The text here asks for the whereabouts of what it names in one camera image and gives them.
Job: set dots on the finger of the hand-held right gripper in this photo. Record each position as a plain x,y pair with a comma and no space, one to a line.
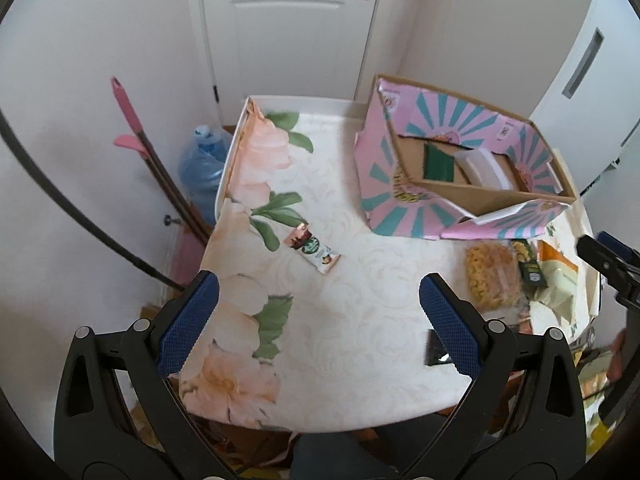
617,245
595,254

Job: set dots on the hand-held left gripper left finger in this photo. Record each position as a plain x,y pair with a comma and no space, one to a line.
190,320

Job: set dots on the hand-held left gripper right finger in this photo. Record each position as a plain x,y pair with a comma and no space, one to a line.
450,325

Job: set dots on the black snack packet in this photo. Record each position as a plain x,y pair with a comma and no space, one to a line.
434,347

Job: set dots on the pink striped cardboard box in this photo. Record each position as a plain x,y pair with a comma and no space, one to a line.
400,180

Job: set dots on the orange and white packet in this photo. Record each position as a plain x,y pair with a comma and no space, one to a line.
557,255

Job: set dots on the pink dustpan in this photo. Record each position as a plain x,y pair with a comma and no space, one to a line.
186,260

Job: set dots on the yellow snack bag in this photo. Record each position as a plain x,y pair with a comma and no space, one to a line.
490,275

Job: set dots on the green and yellow packet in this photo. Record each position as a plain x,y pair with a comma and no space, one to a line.
527,265

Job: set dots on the metal door stop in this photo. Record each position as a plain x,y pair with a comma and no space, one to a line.
171,220

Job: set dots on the floral tablecloth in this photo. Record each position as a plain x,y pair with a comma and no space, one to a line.
350,285

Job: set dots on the white refrigerator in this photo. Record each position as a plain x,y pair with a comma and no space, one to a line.
600,110

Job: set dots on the clear plastic container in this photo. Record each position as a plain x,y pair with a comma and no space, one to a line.
487,170

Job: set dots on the copper snack packet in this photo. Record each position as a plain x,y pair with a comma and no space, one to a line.
297,236

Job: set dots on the white and green snack bar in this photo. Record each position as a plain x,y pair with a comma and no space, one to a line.
320,256

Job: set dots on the blue water jug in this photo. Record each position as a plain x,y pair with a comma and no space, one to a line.
202,170

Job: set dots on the dark green packet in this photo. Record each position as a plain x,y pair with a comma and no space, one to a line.
440,165

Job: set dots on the white door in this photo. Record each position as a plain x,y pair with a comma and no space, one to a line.
290,35

